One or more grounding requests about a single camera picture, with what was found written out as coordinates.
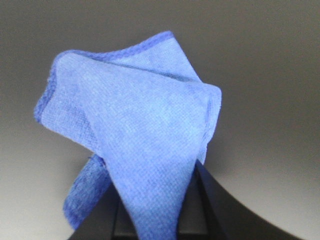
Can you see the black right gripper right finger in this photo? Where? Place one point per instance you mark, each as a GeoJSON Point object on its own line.
{"type": "Point", "coordinates": [255, 210]}

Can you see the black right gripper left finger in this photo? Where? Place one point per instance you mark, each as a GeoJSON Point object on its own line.
{"type": "Point", "coordinates": [108, 220]}

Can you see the blue cloth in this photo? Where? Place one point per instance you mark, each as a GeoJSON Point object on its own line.
{"type": "Point", "coordinates": [146, 116]}

